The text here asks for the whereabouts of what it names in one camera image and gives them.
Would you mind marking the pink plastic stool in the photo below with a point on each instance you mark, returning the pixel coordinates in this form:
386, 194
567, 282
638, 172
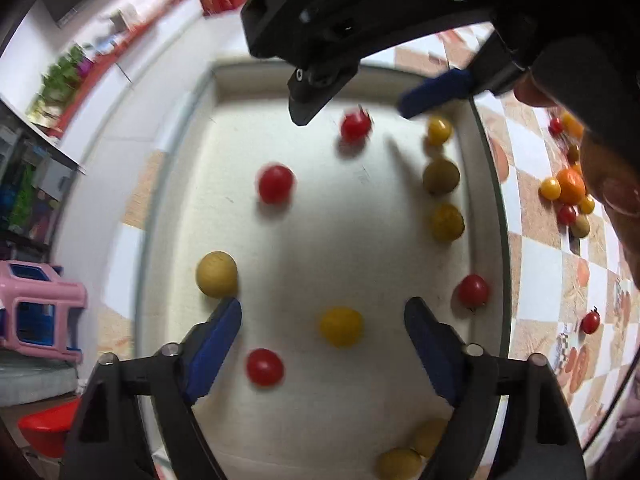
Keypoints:
45, 285

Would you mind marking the checkered printed tablecloth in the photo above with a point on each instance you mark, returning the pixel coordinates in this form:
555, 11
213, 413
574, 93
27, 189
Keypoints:
540, 270

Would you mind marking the white tray with grey rim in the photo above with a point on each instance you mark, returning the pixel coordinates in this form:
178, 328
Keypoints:
320, 250

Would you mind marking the yellow cherry tomato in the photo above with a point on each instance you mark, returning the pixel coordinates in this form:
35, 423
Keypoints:
439, 130
549, 187
399, 462
429, 435
341, 326
587, 204

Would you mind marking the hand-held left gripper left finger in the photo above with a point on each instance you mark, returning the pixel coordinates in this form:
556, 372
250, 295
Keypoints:
215, 350

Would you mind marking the green potted plant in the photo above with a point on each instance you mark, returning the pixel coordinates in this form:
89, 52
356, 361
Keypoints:
62, 77

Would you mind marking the mandarin orange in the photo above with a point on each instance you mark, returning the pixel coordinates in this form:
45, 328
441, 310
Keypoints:
573, 127
571, 185

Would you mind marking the person's right hand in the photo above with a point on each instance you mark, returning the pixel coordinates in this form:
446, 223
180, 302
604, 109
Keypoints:
615, 190

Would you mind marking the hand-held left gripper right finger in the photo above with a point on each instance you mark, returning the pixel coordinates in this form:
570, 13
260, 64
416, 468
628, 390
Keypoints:
435, 350

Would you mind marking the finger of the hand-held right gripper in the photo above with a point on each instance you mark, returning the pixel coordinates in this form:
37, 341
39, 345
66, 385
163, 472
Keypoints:
440, 92
312, 92

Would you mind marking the red cherry tomato with stem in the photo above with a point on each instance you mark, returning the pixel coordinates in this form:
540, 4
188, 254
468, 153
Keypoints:
591, 321

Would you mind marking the cluttered storage shelf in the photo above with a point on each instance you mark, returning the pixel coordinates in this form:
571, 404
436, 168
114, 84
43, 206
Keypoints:
30, 185

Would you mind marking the red plastic basin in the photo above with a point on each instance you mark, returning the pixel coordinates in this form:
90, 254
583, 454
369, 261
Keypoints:
47, 427

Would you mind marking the yellow-green cherry tomato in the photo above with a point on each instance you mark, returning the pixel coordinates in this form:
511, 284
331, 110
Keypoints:
573, 152

